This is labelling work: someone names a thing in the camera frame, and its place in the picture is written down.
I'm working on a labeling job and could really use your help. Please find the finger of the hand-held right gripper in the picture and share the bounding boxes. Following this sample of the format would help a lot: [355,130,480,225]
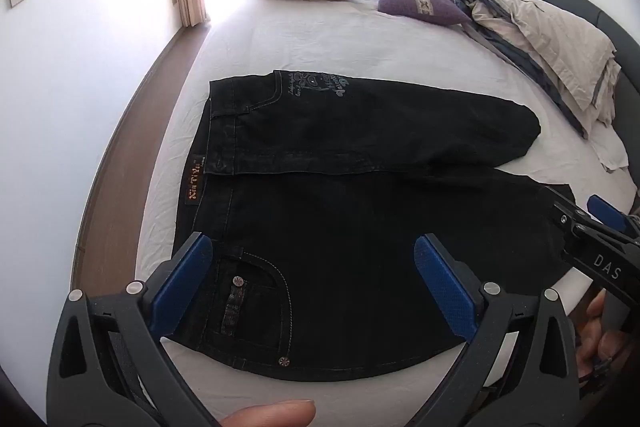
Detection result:
[586,194,640,244]
[545,186,601,253]

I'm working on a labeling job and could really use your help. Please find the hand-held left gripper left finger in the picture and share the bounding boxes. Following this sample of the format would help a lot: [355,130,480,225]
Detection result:
[46,232,221,427]

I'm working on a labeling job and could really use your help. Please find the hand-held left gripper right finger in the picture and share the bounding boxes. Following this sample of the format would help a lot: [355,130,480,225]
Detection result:
[405,233,583,427]

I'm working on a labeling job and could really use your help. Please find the black denim pants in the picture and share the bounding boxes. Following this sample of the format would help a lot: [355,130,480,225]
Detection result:
[159,69,576,383]

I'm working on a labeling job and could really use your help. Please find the person's right hand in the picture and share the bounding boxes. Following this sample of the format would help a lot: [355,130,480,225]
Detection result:
[575,292,627,390]

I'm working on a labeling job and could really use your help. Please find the person's left hand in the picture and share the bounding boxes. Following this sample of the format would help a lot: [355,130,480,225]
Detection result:
[219,399,317,427]

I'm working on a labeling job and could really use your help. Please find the white cloth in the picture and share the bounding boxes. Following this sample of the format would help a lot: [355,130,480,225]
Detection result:
[592,122,632,172]

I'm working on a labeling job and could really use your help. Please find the beige and grey bedding pile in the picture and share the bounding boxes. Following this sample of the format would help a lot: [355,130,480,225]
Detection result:
[450,0,622,140]

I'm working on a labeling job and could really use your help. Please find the purple pillow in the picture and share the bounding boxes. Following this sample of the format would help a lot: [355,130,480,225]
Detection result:
[370,0,472,26]

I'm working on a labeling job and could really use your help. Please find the bed with white sheet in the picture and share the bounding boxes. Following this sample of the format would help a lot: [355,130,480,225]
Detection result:
[135,0,636,427]

